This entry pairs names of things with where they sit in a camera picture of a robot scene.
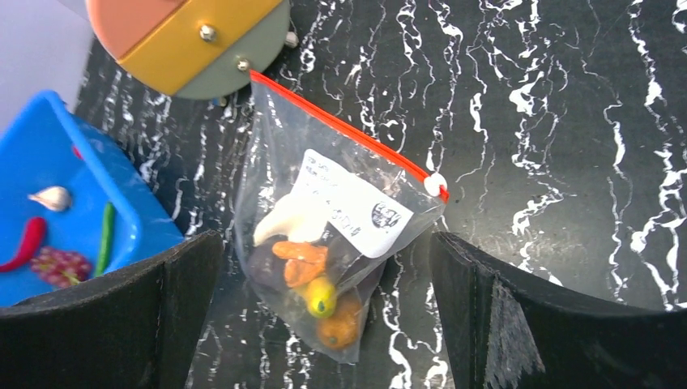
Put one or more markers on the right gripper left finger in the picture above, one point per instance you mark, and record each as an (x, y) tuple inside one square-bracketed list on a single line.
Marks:
[(136, 327)]

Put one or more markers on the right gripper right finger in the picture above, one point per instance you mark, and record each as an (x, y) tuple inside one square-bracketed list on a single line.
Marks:
[(507, 328)]

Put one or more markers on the orange tangerine toy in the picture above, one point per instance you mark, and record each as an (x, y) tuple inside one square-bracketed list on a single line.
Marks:
[(342, 329)]

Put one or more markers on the yellow banana toy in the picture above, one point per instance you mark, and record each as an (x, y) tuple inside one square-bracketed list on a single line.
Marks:
[(320, 297)]

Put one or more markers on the white garlic toy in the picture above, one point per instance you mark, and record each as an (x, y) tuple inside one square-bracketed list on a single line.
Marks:
[(298, 217)]

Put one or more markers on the clear zip top bag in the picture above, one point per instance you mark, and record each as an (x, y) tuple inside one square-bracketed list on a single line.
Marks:
[(380, 203)]

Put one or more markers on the crumpled orange toy in bag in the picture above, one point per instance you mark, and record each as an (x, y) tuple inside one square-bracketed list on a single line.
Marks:
[(303, 261)]

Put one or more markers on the red grape bunch toy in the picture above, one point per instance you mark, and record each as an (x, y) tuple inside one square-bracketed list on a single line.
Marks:
[(60, 268)]

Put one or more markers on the green bean toy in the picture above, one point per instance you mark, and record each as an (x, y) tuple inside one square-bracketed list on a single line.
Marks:
[(106, 240)]

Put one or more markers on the red chili toy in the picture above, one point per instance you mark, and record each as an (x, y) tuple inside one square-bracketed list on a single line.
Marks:
[(34, 234)]

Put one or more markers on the small beige garlic bulb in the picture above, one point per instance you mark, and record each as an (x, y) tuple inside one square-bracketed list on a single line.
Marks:
[(54, 198)]

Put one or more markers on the round white drawer cabinet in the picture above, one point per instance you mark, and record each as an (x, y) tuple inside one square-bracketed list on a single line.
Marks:
[(193, 49)]

